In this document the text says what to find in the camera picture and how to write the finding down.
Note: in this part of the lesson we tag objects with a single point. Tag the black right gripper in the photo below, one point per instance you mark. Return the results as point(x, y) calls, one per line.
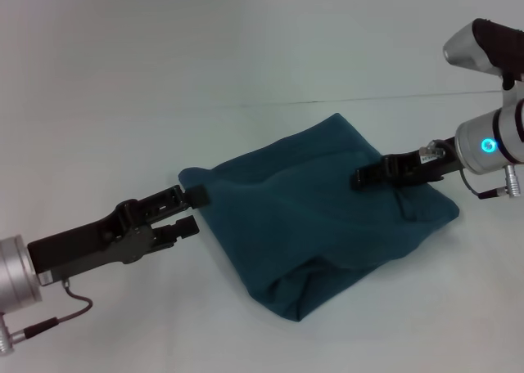
point(421, 166)

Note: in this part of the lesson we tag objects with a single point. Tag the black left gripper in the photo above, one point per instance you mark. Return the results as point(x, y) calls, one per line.
point(102, 238)

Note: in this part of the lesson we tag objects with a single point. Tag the teal blue t-shirt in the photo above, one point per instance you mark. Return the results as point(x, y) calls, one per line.
point(307, 226)

